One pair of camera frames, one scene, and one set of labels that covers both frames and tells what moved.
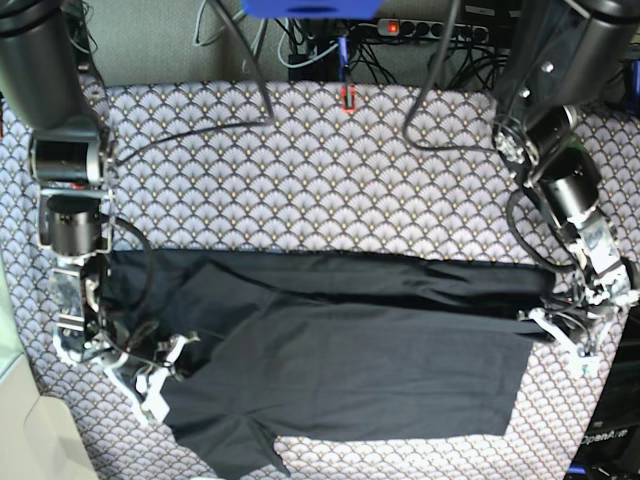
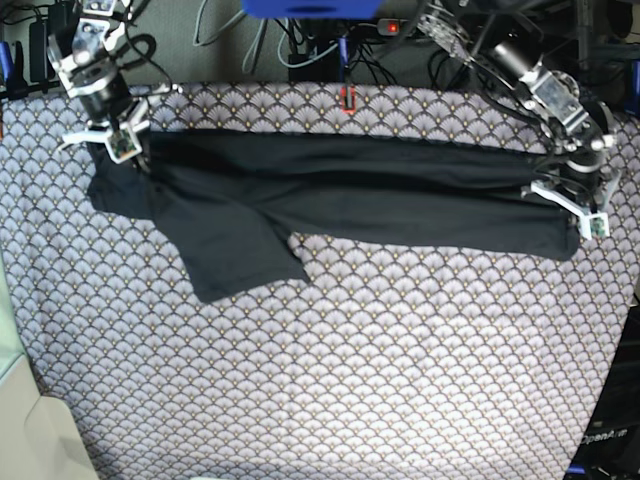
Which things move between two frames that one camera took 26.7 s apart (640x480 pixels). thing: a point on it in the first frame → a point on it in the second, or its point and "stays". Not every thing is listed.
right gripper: (604, 279) → (580, 168)
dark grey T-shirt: (287, 344) → (236, 203)
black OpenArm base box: (611, 449) stays
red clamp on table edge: (348, 96) stays
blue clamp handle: (343, 56) stays
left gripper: (82, 335) → (107, 101)
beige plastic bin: (34, 445) stays
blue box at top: (312, 9) stays
